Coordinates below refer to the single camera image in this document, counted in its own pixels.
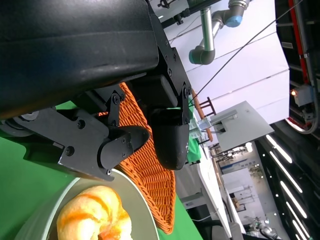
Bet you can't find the orange wicker basket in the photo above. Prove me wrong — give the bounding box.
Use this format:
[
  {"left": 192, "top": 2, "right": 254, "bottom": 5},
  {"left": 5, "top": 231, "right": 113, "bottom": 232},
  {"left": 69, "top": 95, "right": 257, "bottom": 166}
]
[{"left": 98, "top": 82, "right": 177, "bottom": 235}]

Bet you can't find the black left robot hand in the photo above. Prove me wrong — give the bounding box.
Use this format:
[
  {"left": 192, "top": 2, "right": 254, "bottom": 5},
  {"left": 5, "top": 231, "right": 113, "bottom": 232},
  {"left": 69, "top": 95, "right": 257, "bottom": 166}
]
[{"left": 0, "top": 0, "right": 193, "bottom": 182}]

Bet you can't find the brown wooden chair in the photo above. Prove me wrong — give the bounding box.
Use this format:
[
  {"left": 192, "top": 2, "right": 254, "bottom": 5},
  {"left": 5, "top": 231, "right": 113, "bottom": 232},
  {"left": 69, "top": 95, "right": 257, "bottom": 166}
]
[{"left": 191, "top": 89, "right": 216, "bottom": 143}]

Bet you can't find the white orange striped bread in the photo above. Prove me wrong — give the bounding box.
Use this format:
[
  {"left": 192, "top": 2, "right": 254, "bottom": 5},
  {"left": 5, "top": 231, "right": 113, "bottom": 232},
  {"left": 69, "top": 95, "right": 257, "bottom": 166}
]
[{"left": 56, "top": 185, "right": 133, "bottom": 240}]

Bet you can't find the green tablecloth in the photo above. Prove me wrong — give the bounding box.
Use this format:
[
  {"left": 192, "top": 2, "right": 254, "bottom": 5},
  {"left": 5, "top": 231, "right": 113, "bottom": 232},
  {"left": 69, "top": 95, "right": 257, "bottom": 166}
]
[{"left": 0, "top": 101, "right": 208, "bottom": 240}]

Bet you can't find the grey-green ceramic bowl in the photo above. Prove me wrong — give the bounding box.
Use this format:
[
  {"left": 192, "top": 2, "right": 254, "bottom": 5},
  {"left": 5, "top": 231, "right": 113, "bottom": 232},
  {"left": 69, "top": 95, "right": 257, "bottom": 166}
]
[{"left": 13, "top": 167, "right": 160, "bottom": 240}]

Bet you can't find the thin black hanging cable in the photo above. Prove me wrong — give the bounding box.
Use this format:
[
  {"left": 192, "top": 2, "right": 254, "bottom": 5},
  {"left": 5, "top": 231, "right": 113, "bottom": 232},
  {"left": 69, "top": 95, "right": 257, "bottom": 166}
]
[{"left": 192, "top": 0, "right": 305, "bottom": 99}]

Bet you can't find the white table board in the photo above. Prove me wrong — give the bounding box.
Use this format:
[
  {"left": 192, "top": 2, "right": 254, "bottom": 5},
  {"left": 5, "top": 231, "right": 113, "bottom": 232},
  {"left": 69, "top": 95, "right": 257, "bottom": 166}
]
[{"left": 209, "top": 99, "right": 276, "bottom": 153}]

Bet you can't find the green cloth background table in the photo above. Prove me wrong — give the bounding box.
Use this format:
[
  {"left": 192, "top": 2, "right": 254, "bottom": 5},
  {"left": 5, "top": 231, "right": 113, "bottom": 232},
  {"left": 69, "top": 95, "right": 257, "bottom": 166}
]
[{"left": 187, "top": 99, "right": 204, "bottom": 166}]

